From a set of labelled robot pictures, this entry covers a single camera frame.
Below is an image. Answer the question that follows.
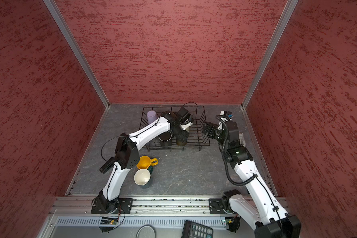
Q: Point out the black mug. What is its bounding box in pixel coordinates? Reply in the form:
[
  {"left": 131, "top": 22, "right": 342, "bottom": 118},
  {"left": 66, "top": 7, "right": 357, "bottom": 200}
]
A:
[{"left": 158, "top": 131, "right": 173, "bottom": 148}]

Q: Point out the lavender plastic cup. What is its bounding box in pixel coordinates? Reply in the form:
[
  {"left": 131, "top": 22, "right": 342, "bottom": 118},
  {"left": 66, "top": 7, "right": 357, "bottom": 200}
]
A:
[{"left": 147, "top": 110, "right": 159, "bottom": 125}]

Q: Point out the white cup dark green base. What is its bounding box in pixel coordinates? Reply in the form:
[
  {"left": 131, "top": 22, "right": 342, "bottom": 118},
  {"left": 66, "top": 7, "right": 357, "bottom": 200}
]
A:
[{"left": 134, "top": 169, "right": 152, "bottom": 187}]

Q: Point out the olive green glass cup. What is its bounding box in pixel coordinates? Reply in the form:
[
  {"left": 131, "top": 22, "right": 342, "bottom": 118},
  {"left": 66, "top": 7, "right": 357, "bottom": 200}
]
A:
[{"left": 176, "top": 138, "right": 187, "bottom": 147}]

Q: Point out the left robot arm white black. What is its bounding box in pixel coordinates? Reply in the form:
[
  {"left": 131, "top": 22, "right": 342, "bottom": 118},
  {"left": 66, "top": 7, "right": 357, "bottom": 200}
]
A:
[{"left": 91, "top": 107, "right": 194, "bottom": 214}]

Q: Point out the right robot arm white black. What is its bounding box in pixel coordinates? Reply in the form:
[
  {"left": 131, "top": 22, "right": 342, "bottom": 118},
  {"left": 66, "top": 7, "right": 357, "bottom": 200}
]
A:
[{"left": 203, "top": 115, "right": 301, "bottom": 238}]

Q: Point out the white plastic tape dispenser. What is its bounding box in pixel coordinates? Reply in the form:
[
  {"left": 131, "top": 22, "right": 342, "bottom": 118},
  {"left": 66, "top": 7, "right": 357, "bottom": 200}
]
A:
[{"left": 239, "top": 133, "right": 246, "bottom": 147}]

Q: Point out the yellow mug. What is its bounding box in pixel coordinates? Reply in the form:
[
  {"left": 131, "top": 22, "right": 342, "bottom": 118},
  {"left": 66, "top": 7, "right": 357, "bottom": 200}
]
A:
[{"left": 136, "top": 156, "right": 158, "bottom": 169}]

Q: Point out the black stapler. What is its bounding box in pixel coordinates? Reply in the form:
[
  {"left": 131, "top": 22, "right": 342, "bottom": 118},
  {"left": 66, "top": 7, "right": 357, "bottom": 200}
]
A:
[{"left": 100, "top": 157, "right": 115, "bottom": 174}]

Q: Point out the black calculator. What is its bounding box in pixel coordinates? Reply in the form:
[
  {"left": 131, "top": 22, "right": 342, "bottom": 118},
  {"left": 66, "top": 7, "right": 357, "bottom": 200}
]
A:
[{"left": 181, "top": 220, "right": 214, "bottom": 238}]

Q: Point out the round grey disc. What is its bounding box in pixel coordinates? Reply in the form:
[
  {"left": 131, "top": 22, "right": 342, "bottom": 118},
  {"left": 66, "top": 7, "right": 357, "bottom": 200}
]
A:
[{"left": 135, "top": 225, "right": 156, "bottom": 238}]

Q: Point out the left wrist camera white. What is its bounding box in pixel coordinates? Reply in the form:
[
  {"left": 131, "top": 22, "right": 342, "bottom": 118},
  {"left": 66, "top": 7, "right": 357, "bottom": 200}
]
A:
[{"left": 180, "top": 121, "right": 193, "bottom": 132}]

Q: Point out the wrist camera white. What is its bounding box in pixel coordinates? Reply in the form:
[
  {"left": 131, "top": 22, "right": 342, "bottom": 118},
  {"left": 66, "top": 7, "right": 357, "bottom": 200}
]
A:
[
  {"left": 180, "top": 121, "right": 193, "bottom": 132},
  {"left": 218, "top": 111, "right": 233, "bottom": 129}
]

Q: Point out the black wire dish rack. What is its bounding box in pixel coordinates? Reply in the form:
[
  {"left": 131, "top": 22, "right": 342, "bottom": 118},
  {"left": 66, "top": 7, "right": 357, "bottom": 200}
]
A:
[{"left": 139, "top": 103, "right": 210, "bottom": 151}]

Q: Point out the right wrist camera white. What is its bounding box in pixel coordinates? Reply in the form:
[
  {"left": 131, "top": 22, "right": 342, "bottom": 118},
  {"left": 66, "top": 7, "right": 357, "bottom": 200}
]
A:
[{"left": 218, "top": 111, "right": 233, "bottom": 129}]

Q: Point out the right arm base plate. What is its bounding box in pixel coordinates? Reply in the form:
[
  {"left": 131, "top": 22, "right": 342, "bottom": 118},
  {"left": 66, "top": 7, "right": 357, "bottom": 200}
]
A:
[{"left": 208, "top": 197, "right": 237, "bottom": 215}]

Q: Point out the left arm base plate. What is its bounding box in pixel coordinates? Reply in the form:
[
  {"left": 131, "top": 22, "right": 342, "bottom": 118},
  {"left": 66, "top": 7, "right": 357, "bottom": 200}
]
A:
[{"left": 91, "top": 197, "right": 133, "bottom": 214}]

